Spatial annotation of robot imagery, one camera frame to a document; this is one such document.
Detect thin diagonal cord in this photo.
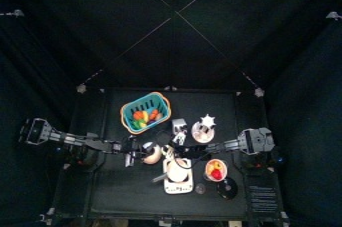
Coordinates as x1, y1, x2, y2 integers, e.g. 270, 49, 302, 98
123, 0, 260, 89
81, 0, 238, 86

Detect green toy vegetable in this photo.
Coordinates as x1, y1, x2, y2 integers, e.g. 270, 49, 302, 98
131, 119, 148, 130

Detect white text label sticker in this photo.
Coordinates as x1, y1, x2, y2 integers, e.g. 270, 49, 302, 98
247, 185, 279, 214

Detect white kettle with grey handle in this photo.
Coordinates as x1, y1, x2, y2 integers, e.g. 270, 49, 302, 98
142, 141, 163, 166

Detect yellow orange toy fruit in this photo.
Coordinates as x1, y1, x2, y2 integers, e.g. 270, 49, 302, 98
207, 160, 226, 171

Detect white toy knife block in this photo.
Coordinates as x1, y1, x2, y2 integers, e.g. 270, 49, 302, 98
171, 118, 188, 135

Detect white tray with handle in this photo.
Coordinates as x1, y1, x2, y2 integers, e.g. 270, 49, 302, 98
162, 157, 196, 195

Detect white star shaped toy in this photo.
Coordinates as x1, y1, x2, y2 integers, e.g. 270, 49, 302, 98
199, 113, 218, 129

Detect black round lid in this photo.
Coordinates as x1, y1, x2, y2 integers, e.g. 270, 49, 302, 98
216, 176, 239, 201

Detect white toy pot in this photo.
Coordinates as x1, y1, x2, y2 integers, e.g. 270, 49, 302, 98
151, 159, 194, 184

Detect teal basket with orange rim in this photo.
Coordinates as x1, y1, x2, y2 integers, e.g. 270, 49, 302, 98
119, 91, 172, 136

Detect red toy fruit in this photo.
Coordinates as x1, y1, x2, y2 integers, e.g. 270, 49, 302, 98
210, 169, 224, 181

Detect large white plate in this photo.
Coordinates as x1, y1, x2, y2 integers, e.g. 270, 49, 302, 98
190, 120, 216, 145

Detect orange toy vegetable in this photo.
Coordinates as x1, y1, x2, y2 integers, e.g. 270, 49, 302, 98
148, 108, 160, 121

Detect small bowl with toy fruit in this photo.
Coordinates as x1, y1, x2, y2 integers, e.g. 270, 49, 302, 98
203, 158, 230, 183

